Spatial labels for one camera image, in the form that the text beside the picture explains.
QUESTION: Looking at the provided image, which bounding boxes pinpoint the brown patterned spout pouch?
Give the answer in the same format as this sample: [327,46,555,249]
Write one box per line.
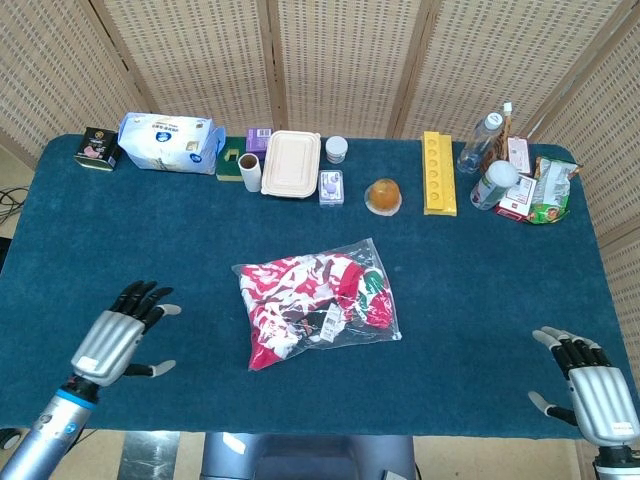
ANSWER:
[480,101,515,174]

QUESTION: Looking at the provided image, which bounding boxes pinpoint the white price tag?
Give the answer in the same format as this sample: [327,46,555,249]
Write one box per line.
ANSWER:
[322,305,342,342]

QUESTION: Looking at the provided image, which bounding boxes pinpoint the clear purple floss box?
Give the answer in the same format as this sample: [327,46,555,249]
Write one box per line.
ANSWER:
[318,169,345,206]

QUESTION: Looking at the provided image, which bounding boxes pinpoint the red white carton box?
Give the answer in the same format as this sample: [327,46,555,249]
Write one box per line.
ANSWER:
[494,174,539,222]

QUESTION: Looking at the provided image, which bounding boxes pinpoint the blue carpet table cover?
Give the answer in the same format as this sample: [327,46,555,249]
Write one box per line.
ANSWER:
[0,133,640,441]

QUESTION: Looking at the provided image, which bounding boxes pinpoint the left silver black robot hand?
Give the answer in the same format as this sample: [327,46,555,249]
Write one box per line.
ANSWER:
[69,280,182,387]

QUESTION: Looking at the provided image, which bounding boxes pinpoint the black floor cables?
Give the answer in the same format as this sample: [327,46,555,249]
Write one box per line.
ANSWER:
[0,185,32,226]

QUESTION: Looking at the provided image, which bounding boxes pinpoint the yellow tray with round holes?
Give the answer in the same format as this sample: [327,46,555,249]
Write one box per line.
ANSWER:
[422,130,458,217]

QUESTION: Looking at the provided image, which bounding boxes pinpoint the white cardboard core roll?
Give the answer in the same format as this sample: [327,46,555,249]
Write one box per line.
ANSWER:
[237,152,263,194]

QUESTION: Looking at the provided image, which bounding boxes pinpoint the pink white carton box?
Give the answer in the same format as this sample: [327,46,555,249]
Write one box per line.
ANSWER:
[506,135,532,176]

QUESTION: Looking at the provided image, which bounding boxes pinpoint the woven rattan folding screen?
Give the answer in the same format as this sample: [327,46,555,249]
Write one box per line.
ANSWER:
[0,0,640,451]

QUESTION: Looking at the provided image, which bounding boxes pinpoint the small white jar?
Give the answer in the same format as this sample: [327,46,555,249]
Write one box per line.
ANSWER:
[325,136,350,165]

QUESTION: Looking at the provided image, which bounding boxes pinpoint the white blue tissue pack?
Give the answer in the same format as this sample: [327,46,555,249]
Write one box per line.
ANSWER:
[117,111,227,176]

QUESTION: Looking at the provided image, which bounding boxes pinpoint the green yellow sponge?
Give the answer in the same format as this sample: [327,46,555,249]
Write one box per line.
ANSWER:
[215,146,247,183]

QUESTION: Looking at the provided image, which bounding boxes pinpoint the white green cylinder can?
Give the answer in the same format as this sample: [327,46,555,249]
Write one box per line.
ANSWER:
[469,160,520,211]

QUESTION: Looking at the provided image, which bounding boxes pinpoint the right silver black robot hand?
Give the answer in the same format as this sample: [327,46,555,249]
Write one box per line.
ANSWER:
[528,325,640,446]

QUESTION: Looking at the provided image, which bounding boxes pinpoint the black green tin can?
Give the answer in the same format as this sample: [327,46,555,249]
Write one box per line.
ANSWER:
[73,126,122,173]

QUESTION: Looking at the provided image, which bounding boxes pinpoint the red white patterned garment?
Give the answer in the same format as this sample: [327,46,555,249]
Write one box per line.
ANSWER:
[238,253,394,371]

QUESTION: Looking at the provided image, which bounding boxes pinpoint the beige lidded lunch box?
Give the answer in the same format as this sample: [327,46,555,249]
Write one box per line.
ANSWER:
[260,130,323,200]

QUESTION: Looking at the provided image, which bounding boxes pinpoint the clear plastic water bottle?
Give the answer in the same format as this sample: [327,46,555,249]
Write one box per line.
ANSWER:
[457,111,505,175]

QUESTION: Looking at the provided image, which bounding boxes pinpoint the orange jelly cup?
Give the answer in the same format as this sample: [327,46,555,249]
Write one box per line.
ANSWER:
[363,177,404,217]

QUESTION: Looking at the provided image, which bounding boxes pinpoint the clear plastic bag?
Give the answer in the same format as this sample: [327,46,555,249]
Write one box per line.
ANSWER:
[230,237,403,372]

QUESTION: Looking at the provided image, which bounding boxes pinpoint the grey robot torso base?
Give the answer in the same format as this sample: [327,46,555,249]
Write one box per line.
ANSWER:
[199,432,419,480]

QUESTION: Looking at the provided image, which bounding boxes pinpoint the green snack bag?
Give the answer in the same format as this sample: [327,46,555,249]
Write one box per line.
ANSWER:
[524,156,584,226]

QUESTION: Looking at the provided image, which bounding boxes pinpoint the purple carton box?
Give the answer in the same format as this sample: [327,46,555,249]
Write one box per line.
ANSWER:
[245,127,274,162]

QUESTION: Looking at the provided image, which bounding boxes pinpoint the black hang tag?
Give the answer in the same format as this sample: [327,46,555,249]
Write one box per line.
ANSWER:
[294,308,329,335]

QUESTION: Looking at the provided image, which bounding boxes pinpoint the shiny metal base plate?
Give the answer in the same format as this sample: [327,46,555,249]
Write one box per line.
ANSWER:
[118,431,181,480]

